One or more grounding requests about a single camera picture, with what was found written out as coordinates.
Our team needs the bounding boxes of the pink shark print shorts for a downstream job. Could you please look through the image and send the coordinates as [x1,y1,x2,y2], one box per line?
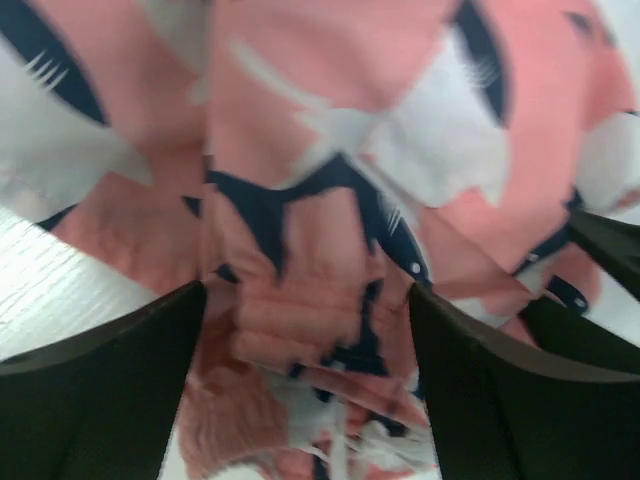
[1,1,639,479]

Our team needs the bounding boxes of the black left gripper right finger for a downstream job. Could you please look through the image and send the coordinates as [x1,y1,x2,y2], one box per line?
[409,285,639,479]

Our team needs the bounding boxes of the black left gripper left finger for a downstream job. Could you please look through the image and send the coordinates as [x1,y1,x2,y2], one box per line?
[1,281,206,480]

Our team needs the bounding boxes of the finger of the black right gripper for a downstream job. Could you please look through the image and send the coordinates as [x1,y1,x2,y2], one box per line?
[520,297,639,373]
[568,210,640,300]

